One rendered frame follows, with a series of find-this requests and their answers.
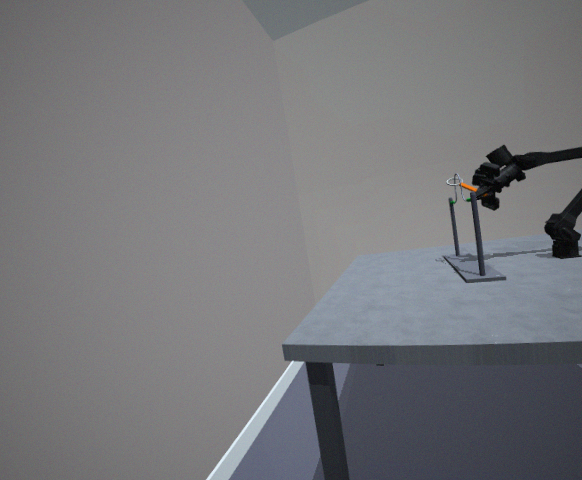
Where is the orange handle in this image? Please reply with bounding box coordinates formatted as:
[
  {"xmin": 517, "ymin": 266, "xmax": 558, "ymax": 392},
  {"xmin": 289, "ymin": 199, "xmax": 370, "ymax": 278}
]
[{"xmin": 446, "ymin": 178, "xmax": 487, "ymax": 197}]

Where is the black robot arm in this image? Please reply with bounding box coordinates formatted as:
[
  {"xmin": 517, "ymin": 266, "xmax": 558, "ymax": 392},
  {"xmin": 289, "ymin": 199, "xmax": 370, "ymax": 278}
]
[{"xmin": 472, "ymin": 145, "xmax": 582, "ymax": 259}]

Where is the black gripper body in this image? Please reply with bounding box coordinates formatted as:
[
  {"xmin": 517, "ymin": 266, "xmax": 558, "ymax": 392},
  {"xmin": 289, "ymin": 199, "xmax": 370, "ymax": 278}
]
[{"xmin": 480, "ymin": 162, "xmax": 512, "ymax": 211}]

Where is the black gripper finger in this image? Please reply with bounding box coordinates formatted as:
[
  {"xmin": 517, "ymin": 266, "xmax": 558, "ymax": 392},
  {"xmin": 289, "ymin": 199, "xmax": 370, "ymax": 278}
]
[
  {"xmin": 476, "ymin": 192, "xmax": 495, "ymax": 200},
  {"xmin": 475, "ymin": 178, "xmax": 495, "ymax": 198}
]

